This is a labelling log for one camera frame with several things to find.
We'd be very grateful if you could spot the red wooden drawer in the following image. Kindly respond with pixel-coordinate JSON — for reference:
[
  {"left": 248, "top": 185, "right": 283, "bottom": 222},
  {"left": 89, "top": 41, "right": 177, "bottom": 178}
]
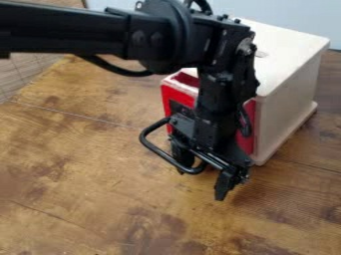
[{"left": 161, "top": 68, "right": 256, "bottom": 155}]

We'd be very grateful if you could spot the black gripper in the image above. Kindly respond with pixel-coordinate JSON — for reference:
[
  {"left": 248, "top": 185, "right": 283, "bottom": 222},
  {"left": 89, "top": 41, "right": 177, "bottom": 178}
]
[{"left": 168, "top": 39, "right": 261, "bottom": 202}]

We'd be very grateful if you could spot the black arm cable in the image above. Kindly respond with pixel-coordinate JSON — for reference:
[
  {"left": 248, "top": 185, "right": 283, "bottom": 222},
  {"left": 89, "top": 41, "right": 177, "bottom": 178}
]
[{"left": 78, "top": 54, "right": 158, "bottom": 79}]

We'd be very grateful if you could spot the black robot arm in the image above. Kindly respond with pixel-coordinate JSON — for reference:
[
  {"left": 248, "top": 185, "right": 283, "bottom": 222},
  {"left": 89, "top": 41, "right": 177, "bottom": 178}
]
[{"left": 0, "top": 0, "right": 260, "bottom": 200}]

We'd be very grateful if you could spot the white wooden cabinet box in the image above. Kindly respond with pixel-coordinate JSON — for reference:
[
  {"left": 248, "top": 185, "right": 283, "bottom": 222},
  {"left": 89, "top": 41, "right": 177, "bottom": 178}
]
[{"left": 243, "top": 19, "right": 331, "bottom": 165}]

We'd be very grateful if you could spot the black metal drawer handle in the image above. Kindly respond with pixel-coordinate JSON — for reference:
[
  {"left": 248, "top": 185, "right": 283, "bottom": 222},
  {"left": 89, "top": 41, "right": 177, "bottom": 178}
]
[{"left": 140, "top": 117, "right": 208, "bottom": 175}]

